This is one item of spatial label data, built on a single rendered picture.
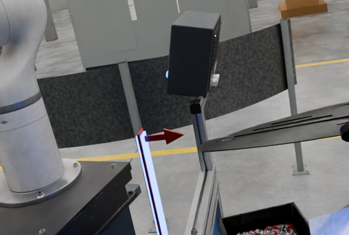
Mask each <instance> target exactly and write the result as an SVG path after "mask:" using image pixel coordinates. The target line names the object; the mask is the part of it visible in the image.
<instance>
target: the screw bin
mask: <svg viewBox="0 0 349 235"><path fill-rule="evenodd" d="M218 222H219V224H220V226H221V229H222V233H223V235H233V234H238V233H239V232H240V233H243V232H247V231H251V230H256V229H261V228H266V227H268V226H274V225H279V224H283V223H287V222H291V223H292V224H294V228H295V230H296V231H297V233H298V234H299V235H311V234H310V227H309V222H308V221H307V220H306V218H305V217H304V215H303V214H302V213H301V211H300V210H299V209H298V207H297V206H296V204H295V202H290V203H286V204H281V205H277V206H272V207H269V208H264V209H260V210H255V211H251V212H246V213H241V214H237V215H232V216H228V217H224V218H219V219H218Z"/></svg>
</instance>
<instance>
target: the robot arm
mask: <svg viewBox="0 0 349 235"><path fill-rule="evenodd" d="M46 24H47V9H46V5H45V2H44V0H0V46H2V51H1V54H0V164H1V166H2V169H3V172H4V175H5V179H3V180H2V181H1V182H0V205H1V206H4V207H8V208H17V207H23V206H28V205H33V204H37V203H40V202H43V201H46V200H48V199H51V198H53V197H55V196H57V195H59V194H61V193H63V192H64V191H66V190H67V189H69V188H70V187H71V186H73V185H74V184H75V183H76V182H77V181H78V179H79V178H80V176H81V174H82V167H81V165H80V163H79V162H78V161H76V160H73V159H66V158H61V156H60V153H59V149H58V146H57V143H56V139H55V136H54V134H53V130H52V127H51V124H50V121H49V118H48V115H47V111H46V108H45V104H44V101H43V98H42V95H41V92H40V89H39V86H38V82H37V79H36V74H35V60H36V55H37V52H38V49H39V46H40V44H41V41H42V38H43V35H44V32H45V29H46Z"/></svg>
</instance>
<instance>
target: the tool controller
mask: <svg viewBox="0 0 349 235"><path fill-rule="evenodd" d="M221 24H222V22H221V14H219V13H210V12H200V11H190V10H187V11H186V12H185V13H183V14H182V15H181V16H180V17H179V18H178V19H177V20H176V21H175V22H174V23H173V24H172V26H171V35H170V49H169V63H168V78H167V93H168V94H175V95H183V96H191V97H198V96H203V98H206V97H207V94H208V92H209V90H210V86H218V82H219V74H215V71H216V69H217V67H216V66H217V56H218V47H219V38H220V28H221Z"/></svg>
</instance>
